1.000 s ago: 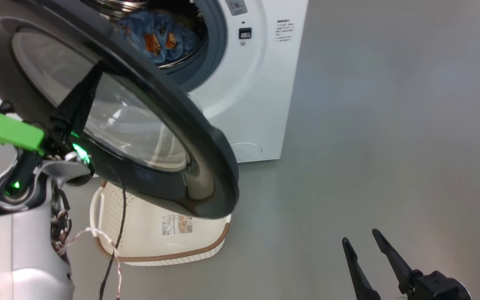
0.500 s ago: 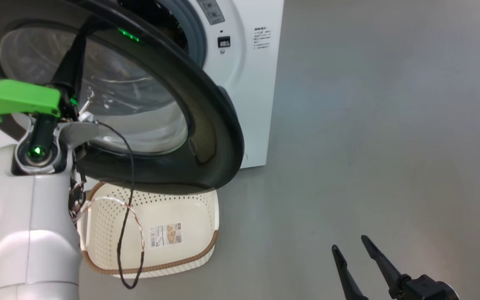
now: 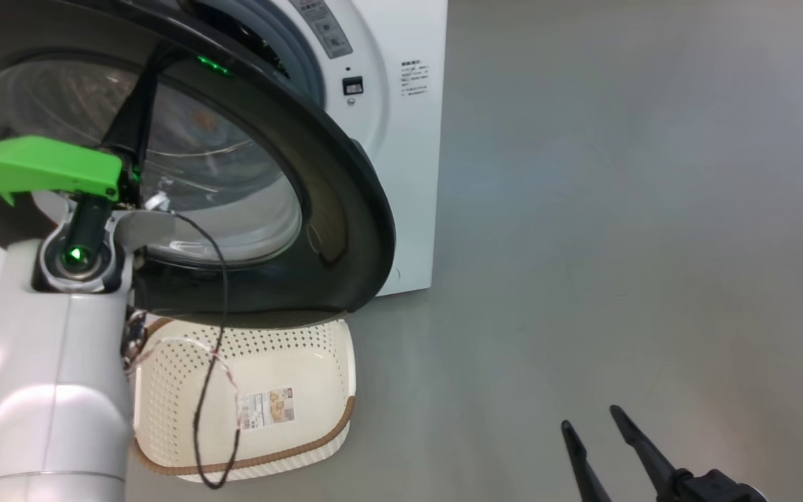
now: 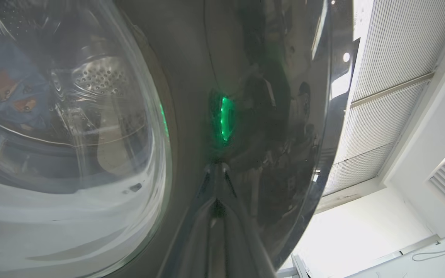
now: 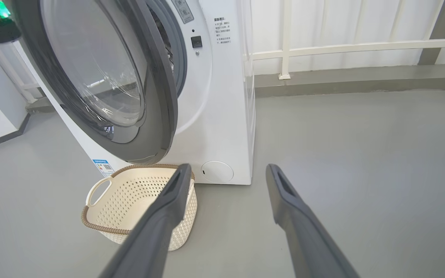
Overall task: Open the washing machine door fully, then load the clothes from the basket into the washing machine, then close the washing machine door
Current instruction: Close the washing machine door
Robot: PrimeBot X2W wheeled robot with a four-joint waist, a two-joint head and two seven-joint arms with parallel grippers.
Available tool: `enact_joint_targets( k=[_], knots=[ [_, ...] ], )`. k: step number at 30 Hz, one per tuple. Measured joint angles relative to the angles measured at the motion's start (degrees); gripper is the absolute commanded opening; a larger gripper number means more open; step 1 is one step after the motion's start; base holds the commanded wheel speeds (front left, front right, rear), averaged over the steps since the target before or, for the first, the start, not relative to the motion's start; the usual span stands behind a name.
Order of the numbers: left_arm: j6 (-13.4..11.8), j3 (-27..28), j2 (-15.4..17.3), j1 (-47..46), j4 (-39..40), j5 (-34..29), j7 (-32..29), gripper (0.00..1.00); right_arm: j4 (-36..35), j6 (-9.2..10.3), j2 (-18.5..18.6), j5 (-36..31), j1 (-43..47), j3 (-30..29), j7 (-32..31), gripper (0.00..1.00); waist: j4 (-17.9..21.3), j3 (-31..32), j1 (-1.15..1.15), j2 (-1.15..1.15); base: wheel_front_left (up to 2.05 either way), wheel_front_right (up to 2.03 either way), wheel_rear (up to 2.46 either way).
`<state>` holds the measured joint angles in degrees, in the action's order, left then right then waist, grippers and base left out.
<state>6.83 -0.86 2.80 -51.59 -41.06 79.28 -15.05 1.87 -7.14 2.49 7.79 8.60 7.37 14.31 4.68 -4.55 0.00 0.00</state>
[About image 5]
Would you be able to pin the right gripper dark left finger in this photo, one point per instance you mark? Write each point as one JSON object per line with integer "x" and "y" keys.
{"x": 157, "y": 231}

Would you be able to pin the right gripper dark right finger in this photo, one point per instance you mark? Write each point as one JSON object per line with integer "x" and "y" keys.
{"x": 307, "y": 239}

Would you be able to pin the black round glass washer door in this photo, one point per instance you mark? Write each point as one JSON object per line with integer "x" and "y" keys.
{"x": 157, "y": 96}

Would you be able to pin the white front-load washing machine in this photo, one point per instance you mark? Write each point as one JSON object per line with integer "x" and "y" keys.
{"x": 222, "y": 116}

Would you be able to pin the black door latch socket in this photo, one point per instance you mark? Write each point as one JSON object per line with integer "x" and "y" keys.
{"x": 196, "y": 41}

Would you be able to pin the white perforated basket brown rim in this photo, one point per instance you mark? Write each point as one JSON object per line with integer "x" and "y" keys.
{"x": 129, "y": 200}

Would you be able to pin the blue energy label sticker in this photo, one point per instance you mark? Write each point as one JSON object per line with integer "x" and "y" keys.
{"x": 104, "y": 168}

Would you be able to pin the round white filter cover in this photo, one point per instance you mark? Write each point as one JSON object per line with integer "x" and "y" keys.
{"x": 216, "y": 172}

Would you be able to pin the white metal railing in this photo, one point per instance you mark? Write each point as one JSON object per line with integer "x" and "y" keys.
{"x": 361, "y": 47}
{"x": 14, "y": 74}

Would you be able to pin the grey warning sticker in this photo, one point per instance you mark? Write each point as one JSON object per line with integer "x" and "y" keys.
{"x": 184, "y": 9}

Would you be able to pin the dark grey steel column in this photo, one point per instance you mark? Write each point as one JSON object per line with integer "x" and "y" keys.
{"x": 439, "y": 33}

